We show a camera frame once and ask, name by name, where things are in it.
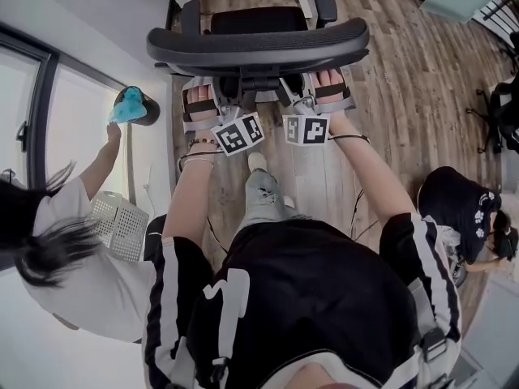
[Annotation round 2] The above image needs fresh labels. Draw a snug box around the person's left hand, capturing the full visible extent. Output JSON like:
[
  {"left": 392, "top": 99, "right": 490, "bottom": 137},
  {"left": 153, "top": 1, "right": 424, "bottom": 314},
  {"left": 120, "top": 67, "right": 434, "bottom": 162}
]
[{"left": 187, "top": 83, "right": 220, "bottom": 124}]

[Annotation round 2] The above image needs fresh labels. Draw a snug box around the white perforated basket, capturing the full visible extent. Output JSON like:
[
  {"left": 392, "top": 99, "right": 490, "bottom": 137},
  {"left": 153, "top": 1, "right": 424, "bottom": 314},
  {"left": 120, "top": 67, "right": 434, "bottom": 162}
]
[{"left": 91, "top": 190, "right": 150, "bottom": 263}]

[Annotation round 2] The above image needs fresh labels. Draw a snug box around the black office chair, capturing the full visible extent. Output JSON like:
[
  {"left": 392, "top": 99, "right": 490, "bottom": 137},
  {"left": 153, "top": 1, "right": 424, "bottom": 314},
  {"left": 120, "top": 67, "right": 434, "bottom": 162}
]
[{"left": 145, "top": 0, "right": 371, "bottom": 104}]

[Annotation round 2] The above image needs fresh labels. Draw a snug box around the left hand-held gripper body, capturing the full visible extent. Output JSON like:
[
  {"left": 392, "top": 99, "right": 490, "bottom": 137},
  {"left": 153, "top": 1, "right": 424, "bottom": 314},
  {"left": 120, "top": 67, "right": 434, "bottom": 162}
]
[{"left": 181, "top": 77, "right": 265, "bottom": 157}]

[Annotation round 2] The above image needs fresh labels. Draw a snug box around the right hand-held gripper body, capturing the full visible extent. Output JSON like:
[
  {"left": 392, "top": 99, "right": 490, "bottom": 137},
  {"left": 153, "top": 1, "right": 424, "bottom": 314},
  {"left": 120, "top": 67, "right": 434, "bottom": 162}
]
[{"left": 279, "top": 67, "right": 357, "bottom": 145}]

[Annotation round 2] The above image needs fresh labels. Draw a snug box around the white wall cable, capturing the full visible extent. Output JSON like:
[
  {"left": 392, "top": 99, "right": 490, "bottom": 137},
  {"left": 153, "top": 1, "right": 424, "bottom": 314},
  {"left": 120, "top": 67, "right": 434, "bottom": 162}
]
[{"left": 142, "top": 164, "right": 158, "bottom": 219}]

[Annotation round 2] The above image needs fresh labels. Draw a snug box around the person's left forearm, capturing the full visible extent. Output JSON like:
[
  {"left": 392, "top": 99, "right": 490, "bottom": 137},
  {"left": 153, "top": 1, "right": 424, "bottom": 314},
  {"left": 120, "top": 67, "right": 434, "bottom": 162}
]
[{"left": 161, "top": 130, "right": 223, "bottom": 242}]

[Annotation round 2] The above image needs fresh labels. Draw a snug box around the person's black striped shirt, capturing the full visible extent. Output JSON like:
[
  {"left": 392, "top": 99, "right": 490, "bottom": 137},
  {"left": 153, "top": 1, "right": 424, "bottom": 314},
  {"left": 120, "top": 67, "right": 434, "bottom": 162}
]
[{"left": 141, "top": 212, "right": 463, "bottom": 389}]

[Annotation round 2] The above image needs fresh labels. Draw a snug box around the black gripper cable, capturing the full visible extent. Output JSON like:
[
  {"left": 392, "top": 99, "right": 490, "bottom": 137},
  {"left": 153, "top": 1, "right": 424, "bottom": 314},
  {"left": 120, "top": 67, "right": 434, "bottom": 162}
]
[
  {"left": 349, "top": 188, "right": 381, "bottom": 242},
  {"left": 205, "top": 216, "right": 229, "bottom": 255}
]

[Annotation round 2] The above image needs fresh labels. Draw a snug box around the grey shoulder strap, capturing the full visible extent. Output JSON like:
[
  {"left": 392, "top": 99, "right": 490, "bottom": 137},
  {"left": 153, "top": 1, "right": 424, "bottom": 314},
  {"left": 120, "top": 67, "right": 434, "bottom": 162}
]
[{"left": 407, "top": 277, "right": 451, "bottom": 364}]

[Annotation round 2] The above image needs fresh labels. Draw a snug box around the thin silver bangle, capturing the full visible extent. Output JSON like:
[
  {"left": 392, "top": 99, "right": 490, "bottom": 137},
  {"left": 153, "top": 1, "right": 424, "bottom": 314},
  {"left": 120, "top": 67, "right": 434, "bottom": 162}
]
[{"left": 178, "top": 147, "right": 225, "bottom": 170}]

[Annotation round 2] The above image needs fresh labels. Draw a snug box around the person's right hand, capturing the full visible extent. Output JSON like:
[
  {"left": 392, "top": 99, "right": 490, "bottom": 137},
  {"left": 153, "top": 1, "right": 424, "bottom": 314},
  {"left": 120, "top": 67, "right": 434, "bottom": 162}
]
[{"left": 314, "top": 69, "right": 346, "bottom": 104}]

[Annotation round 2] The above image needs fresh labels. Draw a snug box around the person's right forearm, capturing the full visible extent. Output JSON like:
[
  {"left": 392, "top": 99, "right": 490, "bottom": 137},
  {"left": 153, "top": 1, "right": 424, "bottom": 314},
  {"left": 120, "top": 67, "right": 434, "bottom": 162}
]
[{"left": 328, "top": 111, "right": 417, "bottom": 222}]

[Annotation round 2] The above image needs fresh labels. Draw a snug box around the person's face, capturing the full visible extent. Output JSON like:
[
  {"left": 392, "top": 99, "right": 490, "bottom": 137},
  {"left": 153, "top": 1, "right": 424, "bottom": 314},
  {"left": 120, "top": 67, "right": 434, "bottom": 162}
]
[{"left": 290, "top": 361, "right": 358, "bottom": 389}]

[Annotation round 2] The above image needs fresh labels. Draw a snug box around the black metal rack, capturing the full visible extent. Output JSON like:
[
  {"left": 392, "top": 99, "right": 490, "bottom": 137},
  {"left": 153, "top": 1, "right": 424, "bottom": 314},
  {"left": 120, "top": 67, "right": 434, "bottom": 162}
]
[{"left": 472, "top": 0, "right": 519, "bottom": 48}]

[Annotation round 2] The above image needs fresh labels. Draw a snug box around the black swivel chair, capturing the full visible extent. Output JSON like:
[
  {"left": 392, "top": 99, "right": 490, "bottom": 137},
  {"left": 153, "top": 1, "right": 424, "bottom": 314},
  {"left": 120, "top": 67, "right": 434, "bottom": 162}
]
[{"left": 465, "top": 32, "right": 519, "bottom": 156}]

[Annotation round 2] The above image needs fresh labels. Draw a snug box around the black wrist band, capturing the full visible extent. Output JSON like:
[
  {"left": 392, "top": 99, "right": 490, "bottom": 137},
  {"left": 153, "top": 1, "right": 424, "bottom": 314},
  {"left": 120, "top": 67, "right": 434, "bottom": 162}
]
[{"left": 328, "top": 133, "right": 372, "bottom": 145}]

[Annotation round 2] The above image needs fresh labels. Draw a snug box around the black framed window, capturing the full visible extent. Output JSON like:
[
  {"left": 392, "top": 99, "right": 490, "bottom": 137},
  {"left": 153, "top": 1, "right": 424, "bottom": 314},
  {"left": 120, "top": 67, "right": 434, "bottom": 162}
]
[{"left": 0, "top": 22, "right": 137, "bottom": 202}]

